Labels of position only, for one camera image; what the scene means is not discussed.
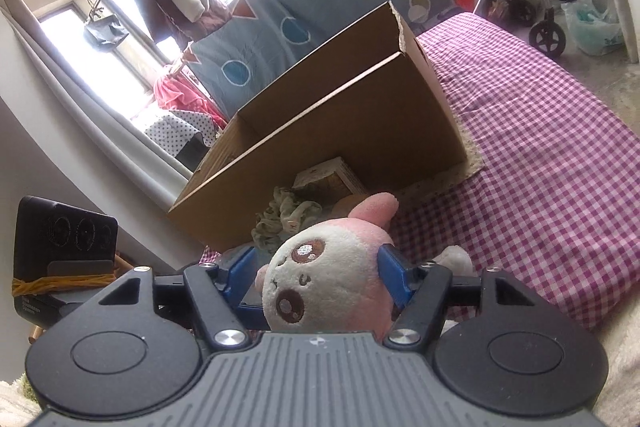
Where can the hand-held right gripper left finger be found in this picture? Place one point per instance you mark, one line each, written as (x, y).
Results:
(242, 272)

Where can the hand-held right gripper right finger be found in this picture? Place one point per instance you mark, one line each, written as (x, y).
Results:
(392, 277)

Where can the pink white plush toy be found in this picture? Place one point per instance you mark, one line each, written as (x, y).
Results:
(325, 287)

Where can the green white scrunchie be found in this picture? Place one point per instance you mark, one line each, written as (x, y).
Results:
(285, 217)

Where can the brown cardboard box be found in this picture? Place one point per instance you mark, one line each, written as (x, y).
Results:
(350, 132)

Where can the yellow scouring sponge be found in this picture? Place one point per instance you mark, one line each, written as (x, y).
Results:
(325, 179)

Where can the white curtain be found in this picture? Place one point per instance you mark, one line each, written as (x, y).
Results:
(100, 117)

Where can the white polka dot cloth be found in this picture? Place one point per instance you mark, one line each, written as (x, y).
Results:
(170, 132)

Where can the red cloth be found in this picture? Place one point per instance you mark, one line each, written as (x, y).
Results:
(185, 92)

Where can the dark hanging bag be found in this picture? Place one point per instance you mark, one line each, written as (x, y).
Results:
(105, 32)

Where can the white fluffy blanket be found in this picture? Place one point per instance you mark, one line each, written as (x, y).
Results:
(622, 367)

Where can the clear plastic bag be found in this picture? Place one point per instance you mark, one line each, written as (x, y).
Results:
(595, 27)

